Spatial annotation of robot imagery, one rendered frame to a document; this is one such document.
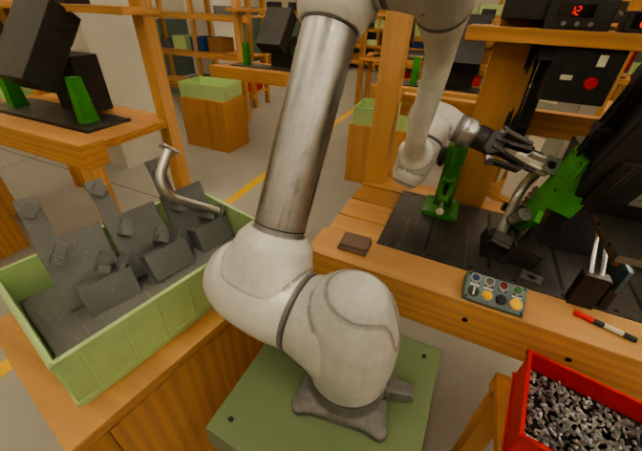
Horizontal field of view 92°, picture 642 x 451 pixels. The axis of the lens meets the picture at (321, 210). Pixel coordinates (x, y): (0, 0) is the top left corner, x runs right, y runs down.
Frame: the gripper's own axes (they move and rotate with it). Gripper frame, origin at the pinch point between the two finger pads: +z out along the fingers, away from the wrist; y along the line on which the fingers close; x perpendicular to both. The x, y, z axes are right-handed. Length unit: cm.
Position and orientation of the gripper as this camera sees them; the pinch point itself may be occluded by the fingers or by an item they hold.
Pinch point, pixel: (539, 163)
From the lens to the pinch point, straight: 114.5
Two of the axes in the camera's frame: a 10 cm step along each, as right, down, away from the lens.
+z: 8.6, 4.7, -1.9
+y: 5.0, -8.6, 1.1
